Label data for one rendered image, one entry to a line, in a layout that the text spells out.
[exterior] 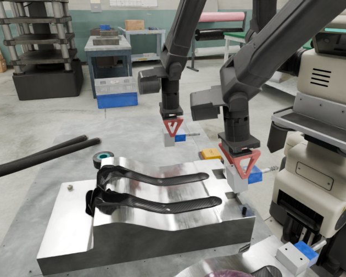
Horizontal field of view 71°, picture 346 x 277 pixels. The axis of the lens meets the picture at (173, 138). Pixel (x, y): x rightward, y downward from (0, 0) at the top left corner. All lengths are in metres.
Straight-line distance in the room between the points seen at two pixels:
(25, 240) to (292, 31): 0.75
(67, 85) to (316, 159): 4.03
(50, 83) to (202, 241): 4.11
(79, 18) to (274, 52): 6.63
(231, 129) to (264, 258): 0.29
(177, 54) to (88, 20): 6.29
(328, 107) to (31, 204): 0.92
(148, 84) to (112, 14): 6.22
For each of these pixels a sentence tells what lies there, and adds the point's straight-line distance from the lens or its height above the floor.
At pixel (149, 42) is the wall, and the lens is 7.05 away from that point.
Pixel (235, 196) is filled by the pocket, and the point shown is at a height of 0.87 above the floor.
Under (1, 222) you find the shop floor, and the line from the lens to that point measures 2.18.
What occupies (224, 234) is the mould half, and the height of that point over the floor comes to 0.84.
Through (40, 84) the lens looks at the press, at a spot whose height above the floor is 0.25.
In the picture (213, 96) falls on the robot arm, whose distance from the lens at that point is 0.53.
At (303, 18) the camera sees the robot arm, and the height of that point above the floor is 1.32.
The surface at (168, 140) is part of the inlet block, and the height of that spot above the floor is 0.93.
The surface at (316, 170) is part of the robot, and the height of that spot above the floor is 0.87.
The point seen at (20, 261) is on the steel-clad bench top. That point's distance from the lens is 0.74.
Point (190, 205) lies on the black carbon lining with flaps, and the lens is 0.65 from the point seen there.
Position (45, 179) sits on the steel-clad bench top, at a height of 0.80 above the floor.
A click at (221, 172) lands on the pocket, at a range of 0.79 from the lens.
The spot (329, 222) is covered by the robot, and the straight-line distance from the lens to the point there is 0.95.
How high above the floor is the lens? 1.33
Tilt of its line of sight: 28 degrees down
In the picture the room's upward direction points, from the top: straight up
